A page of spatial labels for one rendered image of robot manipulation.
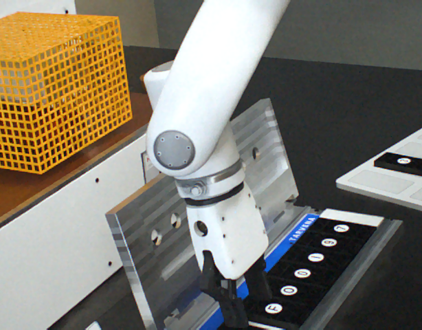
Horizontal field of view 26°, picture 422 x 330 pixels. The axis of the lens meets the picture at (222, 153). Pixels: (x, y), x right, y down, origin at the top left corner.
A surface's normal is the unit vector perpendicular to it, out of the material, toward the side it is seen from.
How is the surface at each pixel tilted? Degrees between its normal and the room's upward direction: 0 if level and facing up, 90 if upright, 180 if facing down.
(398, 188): 0
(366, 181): 0
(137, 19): 90
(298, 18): 90
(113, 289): 0
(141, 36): 90
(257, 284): 90
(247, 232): 78
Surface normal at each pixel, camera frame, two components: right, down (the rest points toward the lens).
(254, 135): 0.83, -0.11
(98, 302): -0.09, -0.92
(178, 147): -0.13, 0.36
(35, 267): 0.87, 0.11
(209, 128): 0.29, 0.44
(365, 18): -0.51, 0.37
